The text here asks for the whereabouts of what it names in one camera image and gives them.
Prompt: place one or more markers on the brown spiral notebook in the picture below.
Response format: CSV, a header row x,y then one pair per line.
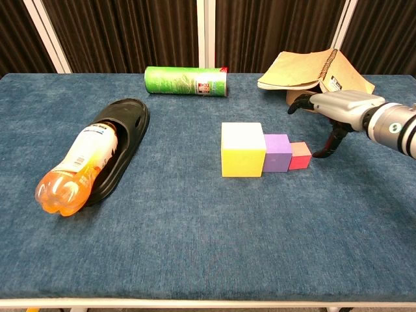
x,y
344,74

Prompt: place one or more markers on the white partition post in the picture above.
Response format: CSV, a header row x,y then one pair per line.
x,y
345,24
206,32
47,35

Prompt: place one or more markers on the blue table cloth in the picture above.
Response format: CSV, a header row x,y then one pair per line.
x,y
182,227

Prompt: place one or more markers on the white table frame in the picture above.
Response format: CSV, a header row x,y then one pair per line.
x,y
195,304

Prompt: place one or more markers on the green chips can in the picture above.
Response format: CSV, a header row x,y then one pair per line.
x,y
178,83

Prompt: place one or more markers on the black rubber clog shoe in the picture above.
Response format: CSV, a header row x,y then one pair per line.
x,y
130,130

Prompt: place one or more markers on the brown paper bowl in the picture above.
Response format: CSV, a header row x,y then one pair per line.
x,y
294,97

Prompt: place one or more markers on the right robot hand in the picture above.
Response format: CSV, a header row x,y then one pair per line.
x,y
341,104

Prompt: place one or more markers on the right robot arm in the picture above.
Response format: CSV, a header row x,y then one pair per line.
x,y
395,126

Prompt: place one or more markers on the large yellow foam cube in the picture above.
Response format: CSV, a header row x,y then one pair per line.
x,y
242,156

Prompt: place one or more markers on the purple foam cube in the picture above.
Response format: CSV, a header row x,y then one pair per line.
x,y
276,154

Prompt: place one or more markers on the orange drink plastic bottle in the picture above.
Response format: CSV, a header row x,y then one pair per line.
x,y
81,162

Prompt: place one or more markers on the small pink foam cube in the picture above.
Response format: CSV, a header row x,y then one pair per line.
x,y
299,159

